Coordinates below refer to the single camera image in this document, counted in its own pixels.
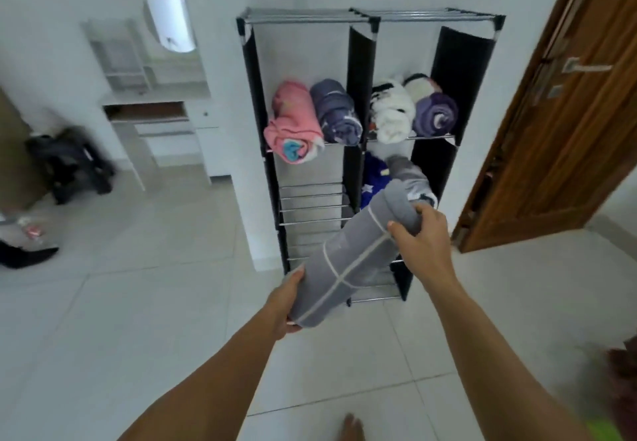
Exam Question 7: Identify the person's left hand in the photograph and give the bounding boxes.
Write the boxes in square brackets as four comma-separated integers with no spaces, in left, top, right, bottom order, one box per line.
[264,264,306,341]

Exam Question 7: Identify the person's right hand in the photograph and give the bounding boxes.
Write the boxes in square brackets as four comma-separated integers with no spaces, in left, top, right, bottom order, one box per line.
[387,202,463,298]

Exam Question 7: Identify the grey blanket white stripes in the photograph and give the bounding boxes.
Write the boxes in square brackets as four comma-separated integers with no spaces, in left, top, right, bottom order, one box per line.
[288,155,439,328]

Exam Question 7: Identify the person's left forearm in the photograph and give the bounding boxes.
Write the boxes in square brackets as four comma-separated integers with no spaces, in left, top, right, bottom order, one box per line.
[118,306,288,441]

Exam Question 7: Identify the person's right forearm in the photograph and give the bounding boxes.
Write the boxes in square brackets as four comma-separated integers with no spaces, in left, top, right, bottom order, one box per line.
[427,279,595,441]

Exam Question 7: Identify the blue star rolled blanket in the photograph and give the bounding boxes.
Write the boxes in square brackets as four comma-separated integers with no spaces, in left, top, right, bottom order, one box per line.
[361,153,391,209]

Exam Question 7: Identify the black metal storage rack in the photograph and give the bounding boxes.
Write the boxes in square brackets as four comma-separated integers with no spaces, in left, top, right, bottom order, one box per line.
[236,6,506,305]

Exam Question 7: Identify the light purple rolled blanket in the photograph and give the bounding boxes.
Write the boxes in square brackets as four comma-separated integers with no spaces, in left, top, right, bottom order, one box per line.
[412,92,459,138]

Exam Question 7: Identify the white black rolled blanket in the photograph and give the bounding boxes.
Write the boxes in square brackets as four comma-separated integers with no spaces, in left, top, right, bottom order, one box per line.
[369,78,416,144]

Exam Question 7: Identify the dark purple rolled blanket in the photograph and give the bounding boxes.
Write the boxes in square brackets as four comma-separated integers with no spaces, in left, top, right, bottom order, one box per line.
[310,79,363,146]

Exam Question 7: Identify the cream pink rolled blanket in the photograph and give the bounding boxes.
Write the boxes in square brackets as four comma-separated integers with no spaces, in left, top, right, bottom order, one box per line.
[402,74,443,103]

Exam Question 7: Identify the person's foot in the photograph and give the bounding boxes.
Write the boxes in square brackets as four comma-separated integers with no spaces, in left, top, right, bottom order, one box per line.
[338,413,365,441]

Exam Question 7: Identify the brown wooden door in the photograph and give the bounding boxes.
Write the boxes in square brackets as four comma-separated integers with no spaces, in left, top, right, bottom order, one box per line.
[452,0,637,254]

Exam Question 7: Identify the white dressing table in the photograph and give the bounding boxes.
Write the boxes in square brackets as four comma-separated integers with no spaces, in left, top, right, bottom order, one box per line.
[82,17,232,192]

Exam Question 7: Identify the black bag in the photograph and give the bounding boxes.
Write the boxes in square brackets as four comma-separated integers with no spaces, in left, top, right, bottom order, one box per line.
[26,127,116,205]

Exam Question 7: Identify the dark red cloth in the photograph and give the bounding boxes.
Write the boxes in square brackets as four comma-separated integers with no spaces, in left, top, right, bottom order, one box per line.
[606,336,637,424]

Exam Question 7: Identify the black cloth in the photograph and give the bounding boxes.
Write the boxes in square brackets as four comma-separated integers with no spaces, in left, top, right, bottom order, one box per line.
[0,240,59,270]

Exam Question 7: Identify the clear plastic wrapper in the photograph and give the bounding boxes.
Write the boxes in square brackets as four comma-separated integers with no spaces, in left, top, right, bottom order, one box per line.
[0,213,45,242]

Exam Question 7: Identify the green object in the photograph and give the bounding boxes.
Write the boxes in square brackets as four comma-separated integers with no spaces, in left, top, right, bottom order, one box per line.
[586,418,627,441]

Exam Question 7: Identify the oval mirror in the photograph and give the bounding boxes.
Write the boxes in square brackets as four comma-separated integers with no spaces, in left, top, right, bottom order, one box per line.
[145,0,197,53]

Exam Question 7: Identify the silver door handle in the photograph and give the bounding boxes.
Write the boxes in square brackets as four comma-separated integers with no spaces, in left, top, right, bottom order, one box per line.
[563,57,613,74]

